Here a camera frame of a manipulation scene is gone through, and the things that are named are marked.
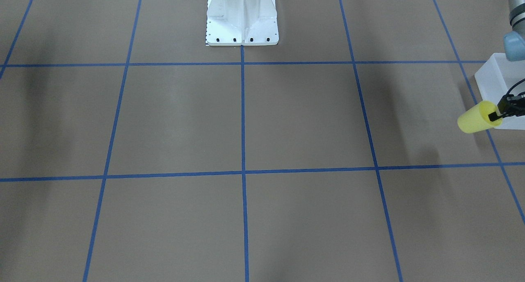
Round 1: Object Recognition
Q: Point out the white pillar mount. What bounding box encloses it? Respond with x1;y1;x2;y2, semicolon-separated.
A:
205;0;279;46

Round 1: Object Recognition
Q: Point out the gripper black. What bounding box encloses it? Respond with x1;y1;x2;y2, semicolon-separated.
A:
488;95;525;123

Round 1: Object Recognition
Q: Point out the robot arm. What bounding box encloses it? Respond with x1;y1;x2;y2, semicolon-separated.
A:
488;0;525;122

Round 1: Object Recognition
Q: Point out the translucent plastic storage box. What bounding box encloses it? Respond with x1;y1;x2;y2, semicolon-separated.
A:
475;53;525;130

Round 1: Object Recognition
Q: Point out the yellow plastic cup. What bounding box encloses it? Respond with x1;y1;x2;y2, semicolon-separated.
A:
457;100;503;133

